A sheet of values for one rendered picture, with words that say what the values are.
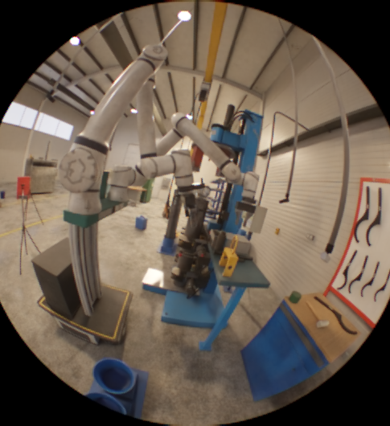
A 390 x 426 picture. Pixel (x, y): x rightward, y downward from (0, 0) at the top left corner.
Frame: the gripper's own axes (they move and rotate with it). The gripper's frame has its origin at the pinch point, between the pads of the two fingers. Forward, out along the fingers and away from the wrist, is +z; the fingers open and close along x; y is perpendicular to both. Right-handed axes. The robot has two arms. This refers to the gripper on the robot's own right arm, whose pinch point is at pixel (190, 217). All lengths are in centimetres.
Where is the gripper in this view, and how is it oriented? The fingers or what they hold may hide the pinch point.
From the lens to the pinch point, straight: 72.6
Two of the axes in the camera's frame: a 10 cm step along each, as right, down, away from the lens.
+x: 2.7, 3.4, -9.0
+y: -9.6, 2.2, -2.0
